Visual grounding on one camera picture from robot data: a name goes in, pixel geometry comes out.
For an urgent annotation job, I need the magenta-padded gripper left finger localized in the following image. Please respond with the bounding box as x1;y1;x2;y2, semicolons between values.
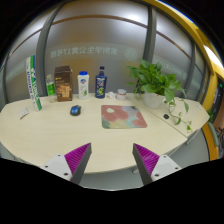
41;142;93;185

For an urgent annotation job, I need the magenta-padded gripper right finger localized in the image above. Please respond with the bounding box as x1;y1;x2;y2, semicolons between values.
132;143;183;186

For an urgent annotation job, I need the blue computer mouse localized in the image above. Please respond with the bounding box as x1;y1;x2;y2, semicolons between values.
69;104;82;117

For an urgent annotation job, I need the floral pastel mouse pad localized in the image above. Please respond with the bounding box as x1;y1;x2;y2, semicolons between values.
100;104;148;130

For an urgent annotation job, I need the small white packet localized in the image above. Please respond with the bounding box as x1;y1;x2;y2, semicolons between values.
17;107;30;120

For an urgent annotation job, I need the small white pink jar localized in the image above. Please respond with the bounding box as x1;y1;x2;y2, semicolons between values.
115;88;128;102

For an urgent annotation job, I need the white body wash bottle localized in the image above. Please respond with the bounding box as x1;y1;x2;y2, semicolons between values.
77;70;90;101

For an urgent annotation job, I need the clear green-label drink bottle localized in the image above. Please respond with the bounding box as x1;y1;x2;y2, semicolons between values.
45;73;58;103

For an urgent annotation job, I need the potted green pothos plant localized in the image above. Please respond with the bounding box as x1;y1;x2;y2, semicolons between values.
126;58;194;132

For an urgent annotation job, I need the brown snack box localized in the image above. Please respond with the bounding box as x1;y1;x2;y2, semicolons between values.
54;65;74;102

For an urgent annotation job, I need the dark blue pump shampoo bottle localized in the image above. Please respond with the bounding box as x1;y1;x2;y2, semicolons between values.
94;65;108;99

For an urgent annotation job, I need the green white shuttlecock tube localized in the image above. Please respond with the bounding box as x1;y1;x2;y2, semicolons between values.
25;54;43;112

